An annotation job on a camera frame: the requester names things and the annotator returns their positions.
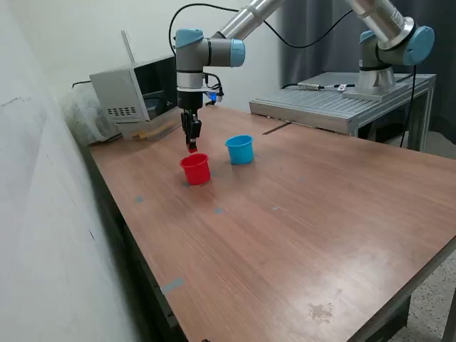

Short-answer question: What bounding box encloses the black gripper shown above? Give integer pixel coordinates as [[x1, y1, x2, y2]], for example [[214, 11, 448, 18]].
[[177, 88, 204, 150]]

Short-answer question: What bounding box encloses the blue plastic bin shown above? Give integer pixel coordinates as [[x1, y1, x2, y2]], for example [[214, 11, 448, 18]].
[[224, 134, 256, 166]]

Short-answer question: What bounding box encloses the clear plastic tray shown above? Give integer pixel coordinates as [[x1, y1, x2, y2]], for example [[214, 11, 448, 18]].
[[119, 103, 195, 143]]

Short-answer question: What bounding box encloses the wooden stick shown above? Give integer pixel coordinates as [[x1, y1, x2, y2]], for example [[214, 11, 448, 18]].
[[130, 119, 178, 140]]

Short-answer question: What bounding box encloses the red plastic cup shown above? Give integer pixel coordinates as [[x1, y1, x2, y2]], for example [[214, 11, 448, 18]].
[[179, 152, 211, 187]]

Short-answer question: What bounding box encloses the silver microwave oven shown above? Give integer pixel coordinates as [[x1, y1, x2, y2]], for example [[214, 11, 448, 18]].
[[88, 55, 179, 125]]

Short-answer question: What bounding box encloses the dark flat bar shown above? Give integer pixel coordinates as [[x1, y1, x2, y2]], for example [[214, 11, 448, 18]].
[[262, 121, 291, 136]]

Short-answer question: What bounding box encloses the thin metal rod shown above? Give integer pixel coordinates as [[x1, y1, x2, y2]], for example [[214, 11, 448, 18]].
[[120, 30, 137, 66]]

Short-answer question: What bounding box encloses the crumpled clear plastic bag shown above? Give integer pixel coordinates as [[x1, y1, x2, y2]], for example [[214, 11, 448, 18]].
[[61, 85, 124, 147]]

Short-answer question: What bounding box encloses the aluminium extrusion robot stand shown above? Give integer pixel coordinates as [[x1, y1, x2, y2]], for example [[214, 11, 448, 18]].
[[248, 72, 437, 152]]

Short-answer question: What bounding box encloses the dark grey curtain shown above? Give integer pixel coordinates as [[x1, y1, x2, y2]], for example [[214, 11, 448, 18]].
[[279, 0, 456, 145]]

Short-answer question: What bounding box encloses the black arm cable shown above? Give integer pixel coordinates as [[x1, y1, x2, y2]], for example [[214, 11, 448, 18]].
[[168, 3, 354, 55]]

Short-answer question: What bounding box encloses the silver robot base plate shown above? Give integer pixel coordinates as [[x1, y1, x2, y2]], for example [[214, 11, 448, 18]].
[[342, 88, 397, 101]]

